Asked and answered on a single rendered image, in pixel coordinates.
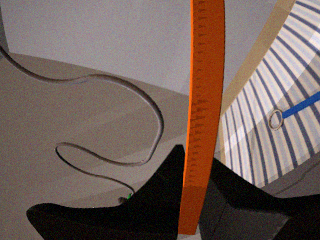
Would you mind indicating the black two-post stand with curvy wire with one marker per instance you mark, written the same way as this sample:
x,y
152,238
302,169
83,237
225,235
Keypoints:
x,y
301,181

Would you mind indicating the orange handle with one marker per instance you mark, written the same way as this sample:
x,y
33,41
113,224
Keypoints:
x,y
206,83

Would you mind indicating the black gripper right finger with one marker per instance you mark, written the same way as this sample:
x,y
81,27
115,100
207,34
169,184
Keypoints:
x,y
237,210

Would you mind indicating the blue handle with grey loop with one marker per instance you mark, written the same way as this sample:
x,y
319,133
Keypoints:
x,y
296,108

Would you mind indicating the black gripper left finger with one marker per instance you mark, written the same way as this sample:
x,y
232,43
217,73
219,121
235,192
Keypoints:
x,y
152,213

